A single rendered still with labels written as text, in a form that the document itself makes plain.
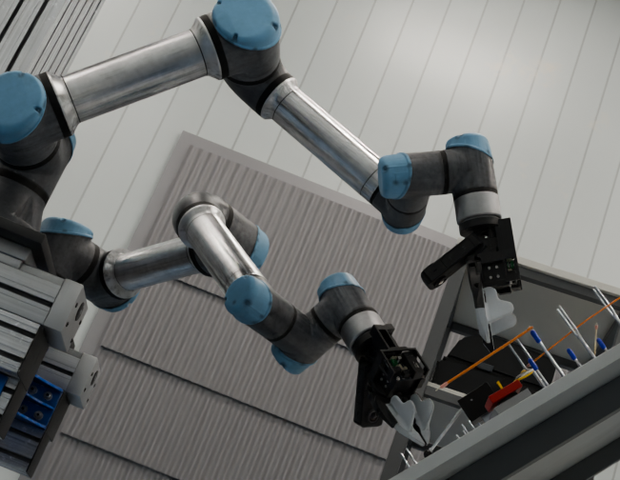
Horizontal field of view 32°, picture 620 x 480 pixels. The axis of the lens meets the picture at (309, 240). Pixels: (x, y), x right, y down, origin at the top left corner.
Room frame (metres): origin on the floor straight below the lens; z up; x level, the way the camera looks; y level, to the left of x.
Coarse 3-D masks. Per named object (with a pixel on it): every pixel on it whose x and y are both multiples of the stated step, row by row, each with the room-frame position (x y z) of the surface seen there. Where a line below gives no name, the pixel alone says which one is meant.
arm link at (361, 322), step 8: (360, 312) 1.75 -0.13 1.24; (368, 312) 1.75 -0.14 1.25; (352, 320) 1.75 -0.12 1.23; (360, 320) 1.74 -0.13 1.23; (368, 320) 1.74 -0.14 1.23; (376, 320) 1.74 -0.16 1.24; (344, 328) 1.76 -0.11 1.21; (352, 328) 1.75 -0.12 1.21; (360, 328) 1.74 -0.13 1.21; (368, 328) 1.73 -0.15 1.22; (344, 336) 1.77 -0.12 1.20; (352, 336) 1.75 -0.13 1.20; (360, 336) 1.74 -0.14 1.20; (352, 344) 1.76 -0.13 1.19
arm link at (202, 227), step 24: (192, 192) 2.01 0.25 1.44; (192, 216) 1.95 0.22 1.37; (216, 216) 1.95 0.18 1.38; (192, 240) 1.93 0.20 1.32; (216, 240) 1.87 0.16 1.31; (216, 264) 1.84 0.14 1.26; (240, 264) 1.81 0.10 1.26; (240, 288) 1.74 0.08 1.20; (264, 288) 1.73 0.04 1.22; (240, 312) 1.74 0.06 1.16; (264, 312) 1.74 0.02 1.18; (288, 312) 1.77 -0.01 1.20; (264, 336) 1.80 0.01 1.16
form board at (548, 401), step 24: (600, 360) 1.37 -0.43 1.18; (552, 384) 1.38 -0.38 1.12; (576, 384) 1.38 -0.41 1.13; (600, 384) 1.48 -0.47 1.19; (528, 408) 1.39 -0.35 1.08; (552, 408) 1.46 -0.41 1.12; (480, 432) 1.40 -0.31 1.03; (504, 432) 1.43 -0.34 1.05; (600, 432) 2.04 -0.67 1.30; (432, 456) 1.40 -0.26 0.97; (456, 456) 1.41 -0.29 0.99; (480, 456) 1.52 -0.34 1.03; (552, 456) 1.98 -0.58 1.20; (576, 456) 2.21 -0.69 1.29
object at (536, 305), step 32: (448, 288) 2.63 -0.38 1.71; (544, 288) 2.68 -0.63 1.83; (576, 288) 2.57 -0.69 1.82; (608, 288) 2.55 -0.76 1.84; (448, 320) 2.63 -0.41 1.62; (544, 320) 2.89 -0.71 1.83; (576, 320) 2.80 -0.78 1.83; (608, 320) 2.72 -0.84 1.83; (576, 352) 3.03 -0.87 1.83; (448, 416) 2.82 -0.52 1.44; (416, 448) 3.18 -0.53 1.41
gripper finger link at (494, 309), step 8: (488, 288) 1.60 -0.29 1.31; (488, 296) 1.60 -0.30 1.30; (496, 296) 1.59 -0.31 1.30; (488, 304) 1.60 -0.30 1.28; (496, 304) 1.59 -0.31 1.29; (504, 304) 1.59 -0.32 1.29; (480, 312) 1.59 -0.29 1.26; (488, 312) 1.59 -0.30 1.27; (496, 312) 1.59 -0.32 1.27; (504, 312) 1.58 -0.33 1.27; (480, 320) 1.59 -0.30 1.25; (488, 320) 1.59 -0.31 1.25; (480, 328) 1.60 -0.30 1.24; (488, 328) 1.59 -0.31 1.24; (488, 336) 1.59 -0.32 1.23
